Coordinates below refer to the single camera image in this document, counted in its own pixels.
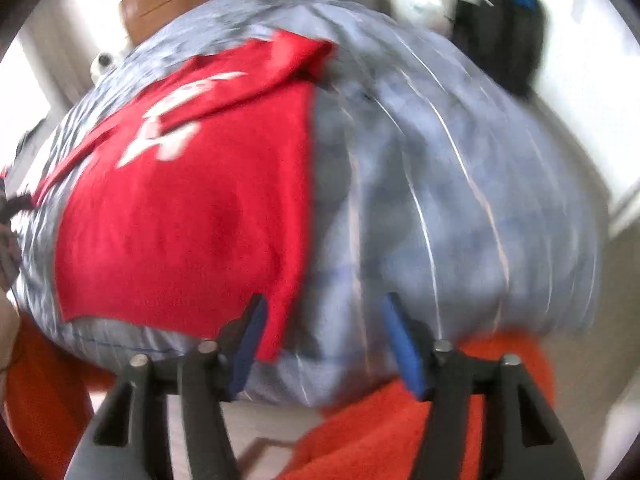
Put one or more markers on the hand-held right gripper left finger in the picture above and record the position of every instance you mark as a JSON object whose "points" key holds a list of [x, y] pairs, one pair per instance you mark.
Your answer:
{"points": [[247, 345]]}

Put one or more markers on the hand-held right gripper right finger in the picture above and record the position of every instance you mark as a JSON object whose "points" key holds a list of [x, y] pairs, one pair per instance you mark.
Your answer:
{"points": [[407, 355]]}

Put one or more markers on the red shirt with white print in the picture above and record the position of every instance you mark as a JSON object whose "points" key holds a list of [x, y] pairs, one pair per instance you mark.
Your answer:
{"points": [[175, 235]]}

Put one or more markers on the person's left forearm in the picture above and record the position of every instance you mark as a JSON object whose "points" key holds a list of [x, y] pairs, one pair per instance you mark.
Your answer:
{"points": [[6, 335]]}

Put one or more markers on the blue-grey checked bed sheet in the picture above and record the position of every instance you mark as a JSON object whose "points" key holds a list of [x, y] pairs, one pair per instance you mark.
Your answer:
{"points": [[425, 185]]}

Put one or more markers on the small white fan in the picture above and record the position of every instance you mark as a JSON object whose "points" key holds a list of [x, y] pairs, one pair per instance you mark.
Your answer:
{"points": [[105, 65]]}

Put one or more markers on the wooden headboard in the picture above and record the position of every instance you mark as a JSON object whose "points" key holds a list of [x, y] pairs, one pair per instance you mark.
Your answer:
{"points": [[165, 5]]}

